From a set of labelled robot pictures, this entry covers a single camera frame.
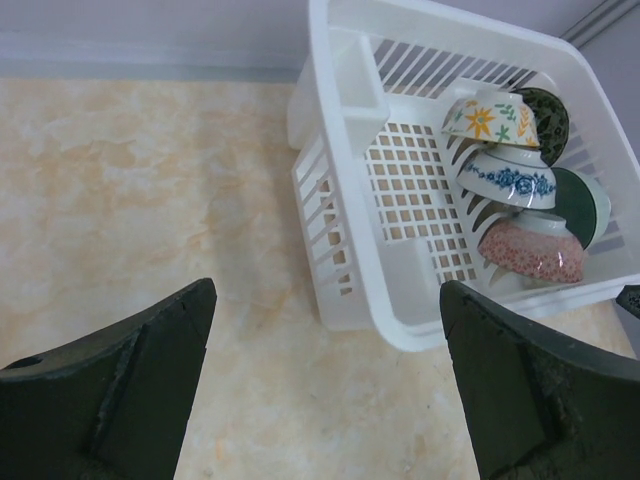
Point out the white plastic dish rack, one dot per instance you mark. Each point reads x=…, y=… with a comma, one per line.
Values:
x=384, y=221

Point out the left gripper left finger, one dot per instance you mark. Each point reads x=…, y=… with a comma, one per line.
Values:
x=113, y=404

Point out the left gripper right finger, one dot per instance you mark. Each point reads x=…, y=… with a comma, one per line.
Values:
x=539, y=404

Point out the green striped bowl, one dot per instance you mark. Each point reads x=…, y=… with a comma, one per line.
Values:
x=583, y=203

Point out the black leaf pink bowl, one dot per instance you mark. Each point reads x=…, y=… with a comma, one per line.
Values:
x=552, y=122

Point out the blue flower white bowl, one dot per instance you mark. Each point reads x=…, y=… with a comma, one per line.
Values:
x=511, y=175

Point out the pink patterned bowl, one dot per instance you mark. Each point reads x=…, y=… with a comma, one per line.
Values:
x=537, y=245

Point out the yellow flower white bowl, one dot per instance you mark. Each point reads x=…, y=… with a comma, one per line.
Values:
x=495, y=117

